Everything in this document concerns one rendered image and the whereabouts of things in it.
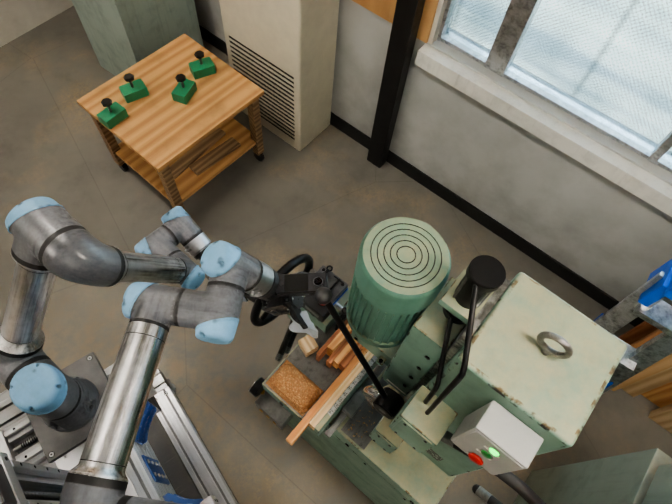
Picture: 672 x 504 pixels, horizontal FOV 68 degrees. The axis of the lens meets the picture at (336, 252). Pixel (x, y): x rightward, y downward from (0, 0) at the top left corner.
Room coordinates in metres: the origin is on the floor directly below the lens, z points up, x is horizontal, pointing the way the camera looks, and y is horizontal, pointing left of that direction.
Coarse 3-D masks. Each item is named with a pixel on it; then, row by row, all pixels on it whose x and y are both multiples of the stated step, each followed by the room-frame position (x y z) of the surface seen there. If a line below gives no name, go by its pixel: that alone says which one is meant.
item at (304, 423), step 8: (352, 360) 0.40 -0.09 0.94; (352, 368) 0.37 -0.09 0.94; (344, 376) 0.35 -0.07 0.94; (336, 384) 0.32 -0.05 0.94; (328, 392) 0.30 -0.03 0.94; (320, 400) 0.28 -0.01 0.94; (312, 408) 0.25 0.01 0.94; (320, 408) 0.25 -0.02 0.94; (312, 416) 0.23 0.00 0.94; (304, 424) 0.21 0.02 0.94; (296, 432) 0.19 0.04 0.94; (288, 440) 0.16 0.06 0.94
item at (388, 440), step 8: (384, 416) 0.23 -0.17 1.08; (384, 424) 0.21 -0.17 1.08; (376, 432) 0.19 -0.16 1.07; (384, 432) 0.19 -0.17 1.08; (392, 432) 0.20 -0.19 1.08; (376, 440) 0.19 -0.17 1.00; (384, 440) 0.18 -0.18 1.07; (392, 440) 0.18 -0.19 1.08; (400, 440) 0.18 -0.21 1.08; (384, 448) 0.17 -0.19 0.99; (392, 448) 0.16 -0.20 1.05
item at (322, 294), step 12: (324, 288) 0.38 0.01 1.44; (324, 300) 0.36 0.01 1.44; (336, 312) 0.36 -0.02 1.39; (348, 336) 0.33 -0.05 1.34; (360, 360) 0.31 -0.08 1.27; (372, 372) 0.29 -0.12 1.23; (384, 396) 0.26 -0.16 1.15; (396, 396) 0.27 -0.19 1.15; (384, 408) 0.24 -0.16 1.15; (396, 408) 0.24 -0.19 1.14
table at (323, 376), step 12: (324, 336) 0.47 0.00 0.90; (300, 348) 0.42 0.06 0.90; (288, 360) 0.38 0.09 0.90; (300, 360) 0.39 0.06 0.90; (312, 360) 0.39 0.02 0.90; (324, 360) 0.40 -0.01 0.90; (312, 372) 0.36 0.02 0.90; (324, 372) 0.36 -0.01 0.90; (336, 372) 0.37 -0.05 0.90; (264, 384) 0.31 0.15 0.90; (324, 384) 0.33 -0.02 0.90; (276, 396) 0.28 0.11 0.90; (288, 408) 0.25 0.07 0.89; (300, 420) 0.23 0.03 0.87; (312, 432) 0.20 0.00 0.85
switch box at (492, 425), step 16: (480, 416) 0.18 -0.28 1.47; (496, 416) 0.18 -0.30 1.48; (512, 416) 0.18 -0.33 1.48; (464, 432) 0.16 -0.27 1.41; (480, 432) 0.15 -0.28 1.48; (496, 432) 0.16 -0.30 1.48; (512, 432) 0.16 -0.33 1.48; (528, 432) 0.16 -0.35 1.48; (464, 448) 0.14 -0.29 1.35; (480, 448) 0.14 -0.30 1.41; (496, 448) 0.13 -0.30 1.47; (512, 448) 0.13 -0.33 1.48; (528, 448) 0.14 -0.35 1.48; (496, 464) 0.12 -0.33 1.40; (512, 464) 0.11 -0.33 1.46; (528, 464) 0.11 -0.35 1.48
